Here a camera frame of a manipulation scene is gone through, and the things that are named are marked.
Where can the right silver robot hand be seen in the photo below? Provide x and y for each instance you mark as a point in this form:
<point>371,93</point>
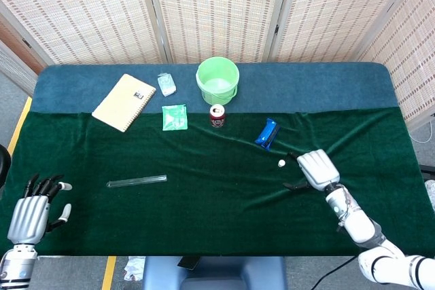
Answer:
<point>319,169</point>

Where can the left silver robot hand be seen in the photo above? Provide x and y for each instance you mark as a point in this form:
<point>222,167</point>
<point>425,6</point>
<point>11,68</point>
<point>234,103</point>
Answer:
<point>27,220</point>

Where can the small white cap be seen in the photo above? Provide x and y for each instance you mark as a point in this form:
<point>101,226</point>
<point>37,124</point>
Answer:
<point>281,163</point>

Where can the clear glass test tube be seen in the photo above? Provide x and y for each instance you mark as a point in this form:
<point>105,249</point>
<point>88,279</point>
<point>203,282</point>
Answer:
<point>136,181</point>

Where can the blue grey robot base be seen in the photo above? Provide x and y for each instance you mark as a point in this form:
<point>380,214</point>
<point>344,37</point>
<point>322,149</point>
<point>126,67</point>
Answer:
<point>217,274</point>

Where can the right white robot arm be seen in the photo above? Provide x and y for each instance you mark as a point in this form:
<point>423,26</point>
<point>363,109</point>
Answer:
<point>360,225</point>

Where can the black round chair part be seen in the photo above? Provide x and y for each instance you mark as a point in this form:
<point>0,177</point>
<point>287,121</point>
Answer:
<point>4,164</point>

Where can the blue snack packet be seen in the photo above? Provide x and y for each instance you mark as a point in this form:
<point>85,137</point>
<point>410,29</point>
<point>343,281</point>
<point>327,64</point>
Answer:
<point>266,133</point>

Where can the blue table cover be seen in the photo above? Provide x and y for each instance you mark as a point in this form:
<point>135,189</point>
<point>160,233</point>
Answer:
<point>306,86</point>

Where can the yellow floor tape strip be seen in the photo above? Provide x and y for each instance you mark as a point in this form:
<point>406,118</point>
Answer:
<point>18,127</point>
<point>108,273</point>

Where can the red soda can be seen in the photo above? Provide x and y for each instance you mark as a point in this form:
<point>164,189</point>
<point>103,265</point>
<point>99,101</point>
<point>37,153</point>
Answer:
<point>217,118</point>

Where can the white plastic object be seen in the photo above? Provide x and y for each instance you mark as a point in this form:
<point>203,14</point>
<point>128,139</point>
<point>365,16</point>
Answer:
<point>431,193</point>

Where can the crumpled white paper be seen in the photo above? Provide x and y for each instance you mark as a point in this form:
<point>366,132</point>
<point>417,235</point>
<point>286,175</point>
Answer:
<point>134,268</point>

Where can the dark green velvet cloth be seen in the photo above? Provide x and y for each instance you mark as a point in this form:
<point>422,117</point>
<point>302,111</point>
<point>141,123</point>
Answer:
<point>204,218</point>

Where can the light green plastic bucket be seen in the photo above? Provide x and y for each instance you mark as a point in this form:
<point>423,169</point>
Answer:
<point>217,81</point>

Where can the grey reed screen panel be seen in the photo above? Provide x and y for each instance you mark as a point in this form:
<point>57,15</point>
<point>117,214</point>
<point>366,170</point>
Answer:
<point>13,69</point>

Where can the green sachet packet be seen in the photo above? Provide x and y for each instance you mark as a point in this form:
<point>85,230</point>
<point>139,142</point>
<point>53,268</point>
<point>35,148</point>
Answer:
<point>175,118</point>

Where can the tan spiral notebook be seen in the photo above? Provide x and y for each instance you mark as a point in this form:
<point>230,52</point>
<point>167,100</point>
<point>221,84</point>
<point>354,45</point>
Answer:
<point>124,101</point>

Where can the woven reed screen panel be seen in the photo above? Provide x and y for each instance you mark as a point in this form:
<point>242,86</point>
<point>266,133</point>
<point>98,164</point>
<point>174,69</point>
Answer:
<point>217,11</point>
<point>414,49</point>
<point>340,11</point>
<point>85,15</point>

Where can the brown wooden door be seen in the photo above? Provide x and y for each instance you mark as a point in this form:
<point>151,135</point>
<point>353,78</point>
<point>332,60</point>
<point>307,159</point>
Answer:
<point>17,47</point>

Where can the clear plastic tissue pack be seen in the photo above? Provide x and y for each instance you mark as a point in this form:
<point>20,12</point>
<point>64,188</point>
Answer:
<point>166,85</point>

